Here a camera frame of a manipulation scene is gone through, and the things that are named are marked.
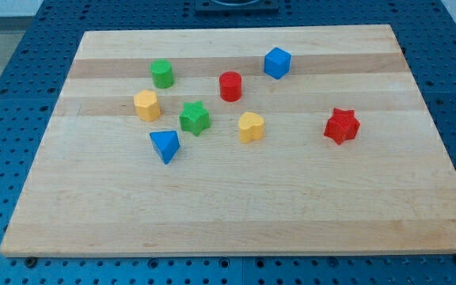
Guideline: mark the green star block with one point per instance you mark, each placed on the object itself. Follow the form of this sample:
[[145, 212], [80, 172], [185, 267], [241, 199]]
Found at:
[[194, 118]]

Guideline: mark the green cylinder block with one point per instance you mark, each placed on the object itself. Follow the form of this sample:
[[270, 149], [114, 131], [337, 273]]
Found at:
[[162, 73]]

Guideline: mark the wooden board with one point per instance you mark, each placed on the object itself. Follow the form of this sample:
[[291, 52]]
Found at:
[[97, 188]]

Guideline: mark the red star block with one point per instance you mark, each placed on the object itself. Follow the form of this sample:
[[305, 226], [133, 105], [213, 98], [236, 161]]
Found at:
[[342, 126]]

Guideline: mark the yellow hexagon block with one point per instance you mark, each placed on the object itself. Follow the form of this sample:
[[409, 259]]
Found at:
[[147, 105]]

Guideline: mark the red cylinder block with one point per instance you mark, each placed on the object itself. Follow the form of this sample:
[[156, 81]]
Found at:
[[230, 86]]

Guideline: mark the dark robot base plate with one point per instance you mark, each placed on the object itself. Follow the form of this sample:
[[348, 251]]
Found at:
[[236, 6]]

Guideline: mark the blue triangle block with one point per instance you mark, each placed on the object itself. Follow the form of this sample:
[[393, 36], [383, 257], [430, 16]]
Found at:
[[165, 144]]

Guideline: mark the yellow heart block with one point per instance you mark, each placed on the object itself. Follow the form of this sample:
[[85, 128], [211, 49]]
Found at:
[[251, 127]]

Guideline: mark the blue cube block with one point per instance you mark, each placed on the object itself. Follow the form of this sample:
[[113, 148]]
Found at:
[[277, 63]]

